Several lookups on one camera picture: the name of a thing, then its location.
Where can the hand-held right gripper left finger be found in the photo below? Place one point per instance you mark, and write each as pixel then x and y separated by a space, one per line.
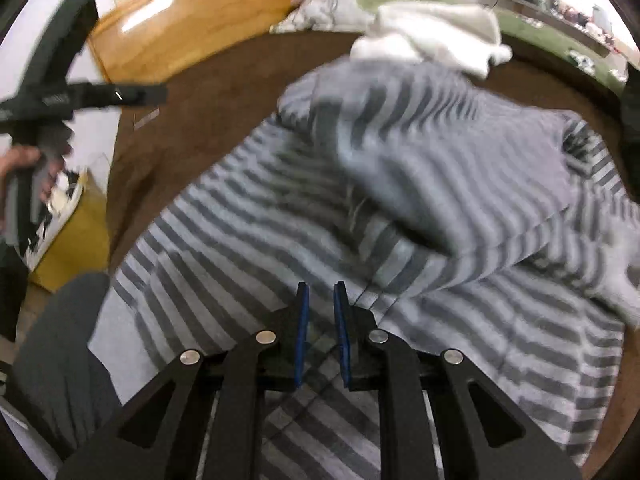
pixel 301 340

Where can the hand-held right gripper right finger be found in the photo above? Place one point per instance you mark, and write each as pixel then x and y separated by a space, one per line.
pixel 341 340

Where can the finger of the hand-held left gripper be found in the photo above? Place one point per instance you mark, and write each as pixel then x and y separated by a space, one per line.
pixel 62 35
pixel 120 95

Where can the grey striped zip hoodie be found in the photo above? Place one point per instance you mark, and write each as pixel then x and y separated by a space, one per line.
pixel 450 185

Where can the person's left hand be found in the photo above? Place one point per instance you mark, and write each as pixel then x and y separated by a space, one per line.
pixel 20 159

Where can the wooden headboard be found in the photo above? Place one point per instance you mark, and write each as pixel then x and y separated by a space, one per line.
pixel 165 25

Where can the yellow cardboard box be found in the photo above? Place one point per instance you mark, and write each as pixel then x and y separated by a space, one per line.
pixel 80 250

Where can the bear print pillow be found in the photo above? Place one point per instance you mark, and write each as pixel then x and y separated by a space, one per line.
pixel 330 5

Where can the person's leg in grey trousers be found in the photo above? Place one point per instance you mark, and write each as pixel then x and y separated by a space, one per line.
pixel 60 360

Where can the white fleece garment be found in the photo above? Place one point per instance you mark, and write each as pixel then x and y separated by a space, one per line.
pixel 430 35

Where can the green panda print blanket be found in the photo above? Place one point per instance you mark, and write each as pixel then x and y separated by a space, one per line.
pixel 540 35

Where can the row of bottles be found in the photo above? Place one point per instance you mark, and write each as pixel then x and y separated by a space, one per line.
pixel 575 12

